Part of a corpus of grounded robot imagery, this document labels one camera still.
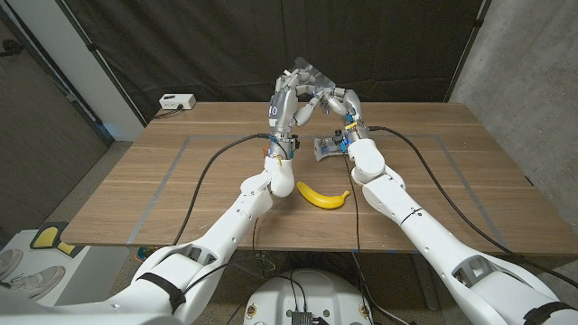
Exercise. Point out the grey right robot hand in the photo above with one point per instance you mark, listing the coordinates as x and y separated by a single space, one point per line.
350 108

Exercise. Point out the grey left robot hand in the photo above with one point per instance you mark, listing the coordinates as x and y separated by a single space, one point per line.
284 108

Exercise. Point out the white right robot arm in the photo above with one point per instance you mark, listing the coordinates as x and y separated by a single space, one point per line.
429 234

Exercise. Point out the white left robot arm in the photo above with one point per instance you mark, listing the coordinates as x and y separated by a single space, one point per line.
226 230

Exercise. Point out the yellow toy banana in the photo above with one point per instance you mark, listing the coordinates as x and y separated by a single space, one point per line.
318 199

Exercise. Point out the clear bag of small parts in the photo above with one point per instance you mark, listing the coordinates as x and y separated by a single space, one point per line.
325 151

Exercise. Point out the white power box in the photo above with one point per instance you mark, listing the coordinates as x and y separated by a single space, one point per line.
177 101

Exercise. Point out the black curtain backdrop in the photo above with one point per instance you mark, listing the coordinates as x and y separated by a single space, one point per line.
180 45

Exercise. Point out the grey table leg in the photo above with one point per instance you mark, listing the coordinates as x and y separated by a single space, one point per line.
425 280

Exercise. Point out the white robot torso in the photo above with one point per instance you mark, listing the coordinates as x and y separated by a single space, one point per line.
316 293

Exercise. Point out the yellow and black pad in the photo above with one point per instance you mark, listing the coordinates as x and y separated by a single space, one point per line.
45 237

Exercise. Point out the white floor board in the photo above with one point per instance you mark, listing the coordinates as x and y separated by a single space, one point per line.
27 244

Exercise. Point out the grey sneaker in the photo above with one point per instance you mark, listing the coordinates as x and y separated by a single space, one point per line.
36 281
9 262

